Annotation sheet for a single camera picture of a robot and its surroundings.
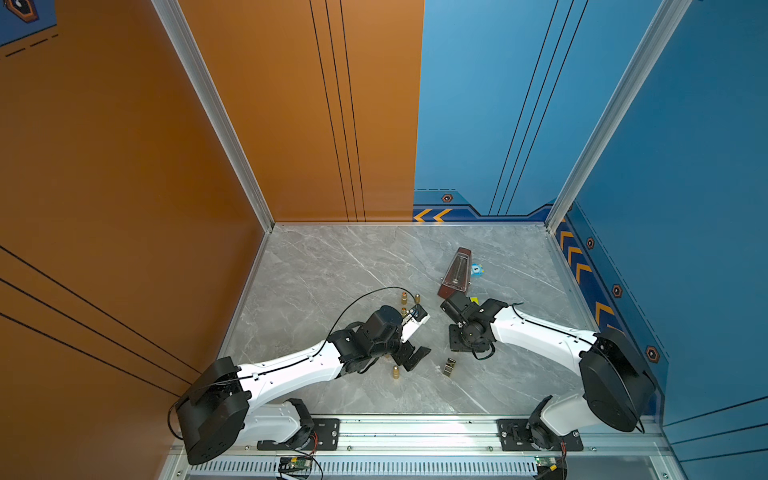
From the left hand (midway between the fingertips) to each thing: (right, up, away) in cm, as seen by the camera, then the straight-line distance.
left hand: (419, 333), depth 79 cm
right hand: (+11, -5, +7) cm, 14 cm away
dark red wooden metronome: (+13, +14, +12) cm, 23 cm away
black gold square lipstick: (+8, -9, 0) cm, 12 cm away
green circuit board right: (+31, -30, -7) cm, 43 cm away
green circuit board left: (-31, -30, -7) cm, 43 cm away
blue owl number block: (+23, +15, +26) cm, 37 cm away
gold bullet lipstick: (-3, +7, +17) cm, 18 cm away
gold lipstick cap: (+1, +6, +18) cm, 19 cm away
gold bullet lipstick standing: (-6, -11, +2) cm, 13 cm away
